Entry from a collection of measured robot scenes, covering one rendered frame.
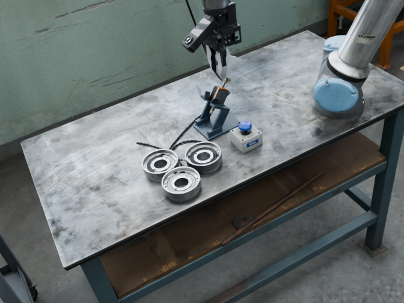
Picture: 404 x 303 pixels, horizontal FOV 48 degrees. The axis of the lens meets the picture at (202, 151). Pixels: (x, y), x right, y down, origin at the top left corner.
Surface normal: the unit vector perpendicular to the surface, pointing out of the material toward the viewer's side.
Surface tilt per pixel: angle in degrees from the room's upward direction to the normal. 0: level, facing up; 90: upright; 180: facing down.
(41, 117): 90
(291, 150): 0
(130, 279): 0
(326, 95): 97
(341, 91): 97
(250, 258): 0
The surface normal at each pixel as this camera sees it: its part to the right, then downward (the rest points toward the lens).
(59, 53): 0.46, 0.53
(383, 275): -0.13, -0.76
